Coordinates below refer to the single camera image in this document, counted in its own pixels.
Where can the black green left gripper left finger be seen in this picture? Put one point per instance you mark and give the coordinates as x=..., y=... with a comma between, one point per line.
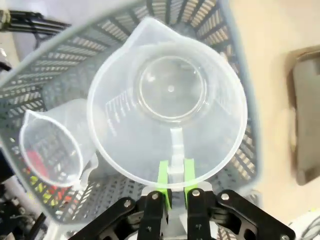
x=152, y=215

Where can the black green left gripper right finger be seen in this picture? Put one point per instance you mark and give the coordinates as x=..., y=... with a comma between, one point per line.
x=198, y=215

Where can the large translucent plastic measuring jug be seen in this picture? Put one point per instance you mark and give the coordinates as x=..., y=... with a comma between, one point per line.
x=125, y=150

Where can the small translucent plastic beaker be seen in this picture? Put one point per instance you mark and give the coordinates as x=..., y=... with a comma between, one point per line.
x=50, y=150

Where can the grey-brown plastic tray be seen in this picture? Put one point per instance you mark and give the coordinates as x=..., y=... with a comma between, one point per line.
x=307, y=112

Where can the grey slotted plastic basket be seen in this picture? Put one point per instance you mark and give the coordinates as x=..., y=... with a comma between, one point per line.
x=75, y=50

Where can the black bars bundle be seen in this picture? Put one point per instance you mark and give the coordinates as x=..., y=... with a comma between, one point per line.
x=37, y=22

